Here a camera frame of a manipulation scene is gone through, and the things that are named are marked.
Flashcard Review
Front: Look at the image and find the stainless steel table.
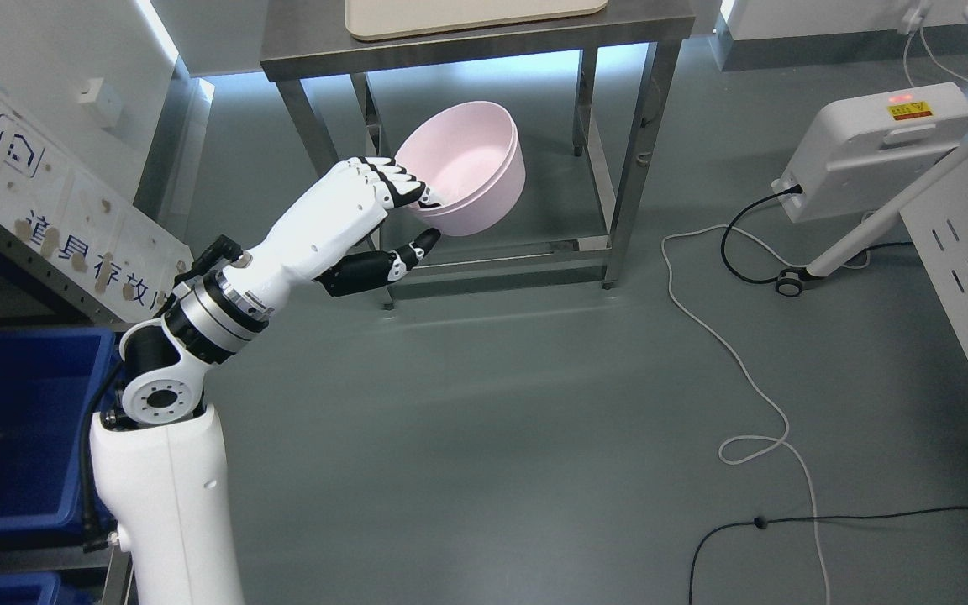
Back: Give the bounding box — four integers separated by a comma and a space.
259, 1, 695, 295

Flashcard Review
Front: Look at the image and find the blue bin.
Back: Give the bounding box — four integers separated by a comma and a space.
0, 327, 118, 546
0, 571, 94, 604

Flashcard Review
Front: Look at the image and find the blue bin lower left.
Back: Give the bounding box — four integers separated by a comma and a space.
0, 571, 94, 604

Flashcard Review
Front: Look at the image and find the metal shelf rack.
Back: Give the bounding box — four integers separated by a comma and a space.
0, 225, 139, 604

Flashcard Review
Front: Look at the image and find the white wall socket adapter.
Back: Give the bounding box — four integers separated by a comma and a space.
897, 0, 936, 37

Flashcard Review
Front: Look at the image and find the white sign board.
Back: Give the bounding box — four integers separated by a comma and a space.
0, 91, 193, 324

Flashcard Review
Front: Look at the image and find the black floor cable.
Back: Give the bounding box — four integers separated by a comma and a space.
687, 502, 968, 605

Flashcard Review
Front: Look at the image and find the beige plastic tray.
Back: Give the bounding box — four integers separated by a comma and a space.
345, 1, 608, 42

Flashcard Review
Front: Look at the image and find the pink bowl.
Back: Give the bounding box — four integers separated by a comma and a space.
395, 101, 518, 214
408, 137, 526, 236

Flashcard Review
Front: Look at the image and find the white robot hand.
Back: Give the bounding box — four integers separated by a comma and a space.
237, 156, 443, 297

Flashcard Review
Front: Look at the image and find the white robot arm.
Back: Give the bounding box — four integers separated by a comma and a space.
86, 157, 440, 604

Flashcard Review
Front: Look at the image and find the blue bin top left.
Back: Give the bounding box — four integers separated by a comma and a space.
0, 327, 118, 546

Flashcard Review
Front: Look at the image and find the black power cable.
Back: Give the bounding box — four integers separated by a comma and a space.
719, 185, 913, 287

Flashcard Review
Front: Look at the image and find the white stand leg with caster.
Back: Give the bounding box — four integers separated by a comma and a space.
772, 139, 968, 297

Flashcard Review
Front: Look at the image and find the white device box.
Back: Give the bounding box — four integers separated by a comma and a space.
772, 82, 968, 223

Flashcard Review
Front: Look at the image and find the white wall switch box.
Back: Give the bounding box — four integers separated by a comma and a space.
76, 77, 124, 129

